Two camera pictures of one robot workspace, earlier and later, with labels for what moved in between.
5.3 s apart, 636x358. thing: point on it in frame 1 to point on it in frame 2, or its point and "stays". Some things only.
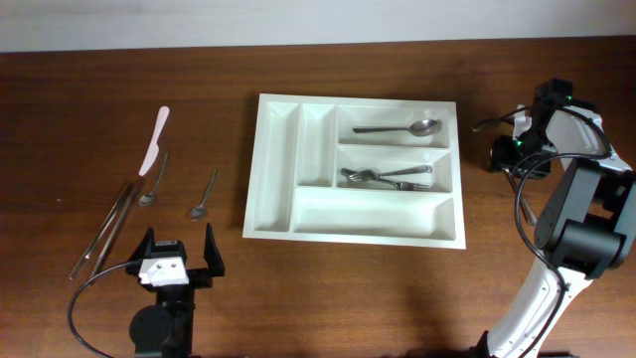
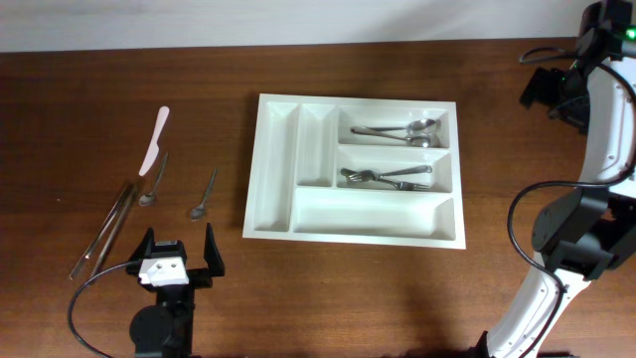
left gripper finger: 212,254 stays
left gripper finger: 144,249 stays
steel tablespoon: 421,127 stays
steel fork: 372,175 stays
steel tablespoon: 529,215 to 416,140
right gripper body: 528,147 to 560,90
